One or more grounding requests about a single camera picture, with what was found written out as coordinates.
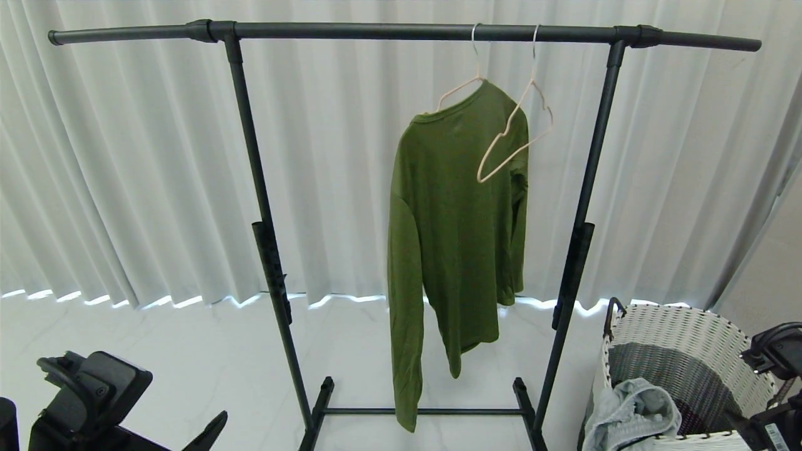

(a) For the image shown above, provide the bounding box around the white curtain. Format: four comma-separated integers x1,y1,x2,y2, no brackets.
0,0,802,311

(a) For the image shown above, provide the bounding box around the white laundry basket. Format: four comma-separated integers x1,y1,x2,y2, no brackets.
580,298,778,451

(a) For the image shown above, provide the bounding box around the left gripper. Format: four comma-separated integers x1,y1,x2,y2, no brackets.
75,410,229,451

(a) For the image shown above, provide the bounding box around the pink clothes hanger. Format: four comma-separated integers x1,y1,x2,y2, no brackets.
476,25,555,184
435,24,488,115

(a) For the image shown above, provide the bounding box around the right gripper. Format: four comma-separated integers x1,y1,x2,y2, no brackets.
727,401,802,451

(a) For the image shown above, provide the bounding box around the pale grey garment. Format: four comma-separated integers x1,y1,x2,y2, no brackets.
583,378,682,451

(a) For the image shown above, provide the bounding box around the green garment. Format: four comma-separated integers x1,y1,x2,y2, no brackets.
387,80,530,434

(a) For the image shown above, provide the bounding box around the black clothes rack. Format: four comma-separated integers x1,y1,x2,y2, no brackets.
47,19,762,451

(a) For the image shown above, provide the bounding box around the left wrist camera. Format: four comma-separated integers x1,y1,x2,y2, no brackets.
28,351,154,439

